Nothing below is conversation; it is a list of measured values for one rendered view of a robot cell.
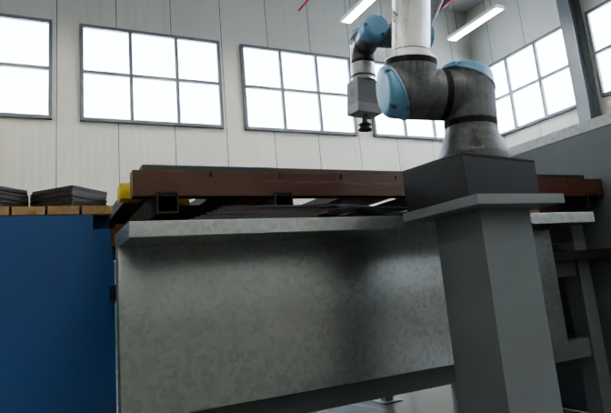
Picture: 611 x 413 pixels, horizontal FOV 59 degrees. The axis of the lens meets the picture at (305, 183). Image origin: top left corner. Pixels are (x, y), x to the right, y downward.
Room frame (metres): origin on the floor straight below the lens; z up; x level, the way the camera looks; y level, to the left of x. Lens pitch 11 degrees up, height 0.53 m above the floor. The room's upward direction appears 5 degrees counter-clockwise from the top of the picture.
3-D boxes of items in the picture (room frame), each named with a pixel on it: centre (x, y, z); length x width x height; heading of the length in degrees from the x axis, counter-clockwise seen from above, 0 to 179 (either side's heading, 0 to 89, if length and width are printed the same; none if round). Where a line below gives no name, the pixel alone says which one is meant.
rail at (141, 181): (1.57, -0.33, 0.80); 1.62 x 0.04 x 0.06; 117
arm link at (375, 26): (1.46, -0.25, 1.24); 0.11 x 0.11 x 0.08; 10
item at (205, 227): (1.37, -0.20, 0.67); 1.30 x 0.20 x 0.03; 117
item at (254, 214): (1.24, 0.12, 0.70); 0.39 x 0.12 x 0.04; 117
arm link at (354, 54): (1.56, -0.21, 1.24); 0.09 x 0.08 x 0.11; 10
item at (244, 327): (1.44, -0.17, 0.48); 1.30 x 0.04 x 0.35; 117
